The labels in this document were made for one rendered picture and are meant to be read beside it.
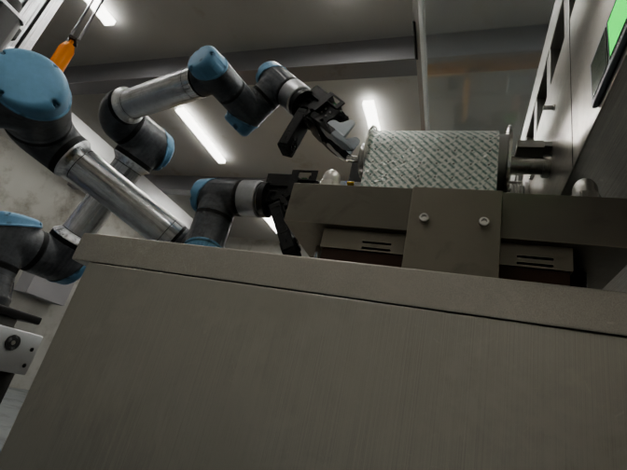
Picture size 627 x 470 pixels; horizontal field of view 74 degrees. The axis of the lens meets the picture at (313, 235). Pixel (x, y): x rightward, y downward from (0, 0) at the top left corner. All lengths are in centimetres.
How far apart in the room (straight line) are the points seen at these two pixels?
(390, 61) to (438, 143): 339
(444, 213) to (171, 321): 33
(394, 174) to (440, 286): 41
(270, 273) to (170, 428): 18
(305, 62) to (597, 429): 424
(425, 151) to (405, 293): 44
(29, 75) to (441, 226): 70
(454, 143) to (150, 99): 71
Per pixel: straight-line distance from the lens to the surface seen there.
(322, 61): 441
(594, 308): 44
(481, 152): 82
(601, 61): 61
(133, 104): 118
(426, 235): 49
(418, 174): 79
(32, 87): 87
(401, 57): 419
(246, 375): 45
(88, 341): 57
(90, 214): 132
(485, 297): 42
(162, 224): 95
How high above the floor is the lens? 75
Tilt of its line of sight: 23 degrees up
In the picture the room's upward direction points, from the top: 14 degrees clockwise
